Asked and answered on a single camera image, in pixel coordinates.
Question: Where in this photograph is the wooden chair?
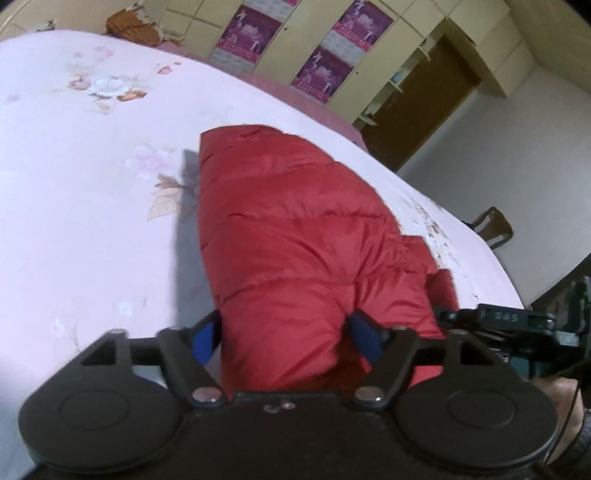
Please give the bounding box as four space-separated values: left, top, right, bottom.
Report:
461 206 514 251

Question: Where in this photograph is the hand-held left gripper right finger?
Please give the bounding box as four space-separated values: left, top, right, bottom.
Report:
346 310 508 411

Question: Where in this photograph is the floral white bed sheet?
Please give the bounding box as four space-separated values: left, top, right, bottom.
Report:
0 30 527 480

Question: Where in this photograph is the red puffer jacket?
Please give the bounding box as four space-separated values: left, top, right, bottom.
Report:
198 124 460 398

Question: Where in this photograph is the cream wardrobe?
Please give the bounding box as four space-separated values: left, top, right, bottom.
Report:
139 0 537 134

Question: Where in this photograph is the black cable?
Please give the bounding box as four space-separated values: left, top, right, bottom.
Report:
545 346 591 467

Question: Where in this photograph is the brown wooden door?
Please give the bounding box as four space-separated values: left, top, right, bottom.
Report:
359 34 482 172

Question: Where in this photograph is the person's right hand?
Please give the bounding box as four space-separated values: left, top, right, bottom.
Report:
539 375 591 444

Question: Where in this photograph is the cream open shelf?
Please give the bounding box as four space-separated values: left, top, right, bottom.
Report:
353 39 446 132

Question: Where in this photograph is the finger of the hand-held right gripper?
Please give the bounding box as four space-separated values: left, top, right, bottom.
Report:
433 303 558 337

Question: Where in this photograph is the purple wall poster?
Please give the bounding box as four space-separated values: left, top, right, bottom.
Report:
290 45 355 106
330 0 394 58
209 6 282 72

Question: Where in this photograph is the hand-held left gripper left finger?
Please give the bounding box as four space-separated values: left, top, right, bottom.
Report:
81 309 228 409

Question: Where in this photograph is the person's right forearm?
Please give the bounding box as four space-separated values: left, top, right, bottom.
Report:
547 408 591 480

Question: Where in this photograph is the pink bed sheet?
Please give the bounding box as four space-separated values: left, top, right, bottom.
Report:
157 41 370 151

